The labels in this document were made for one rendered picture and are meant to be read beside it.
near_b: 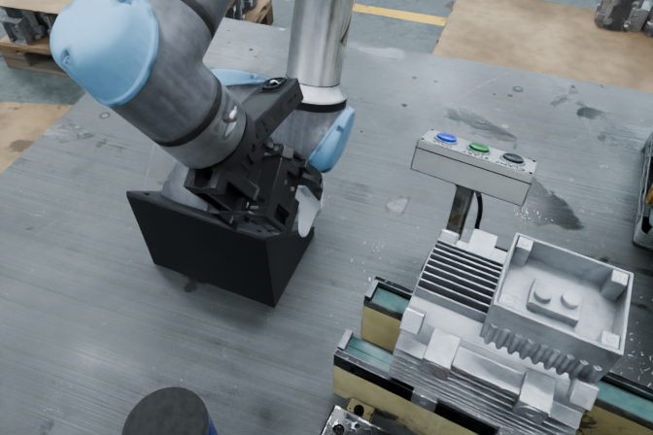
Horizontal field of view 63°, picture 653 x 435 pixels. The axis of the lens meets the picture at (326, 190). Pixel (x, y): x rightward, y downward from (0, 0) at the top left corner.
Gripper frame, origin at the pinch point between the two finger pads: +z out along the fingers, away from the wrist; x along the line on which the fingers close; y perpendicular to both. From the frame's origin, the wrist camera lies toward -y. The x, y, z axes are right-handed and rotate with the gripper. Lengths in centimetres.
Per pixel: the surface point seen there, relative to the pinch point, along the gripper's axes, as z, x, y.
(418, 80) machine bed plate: 55, -10, -59
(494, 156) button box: 17.5, 17.6, -16.2
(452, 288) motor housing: 4.7, 17.2, 7.3
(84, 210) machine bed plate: 16, -60, -3
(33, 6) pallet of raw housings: 60, -209, -120
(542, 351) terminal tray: 5.5, 26.7, 12.4
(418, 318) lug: 3.3, 14.3, 11.3
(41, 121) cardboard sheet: 82, -199, -69
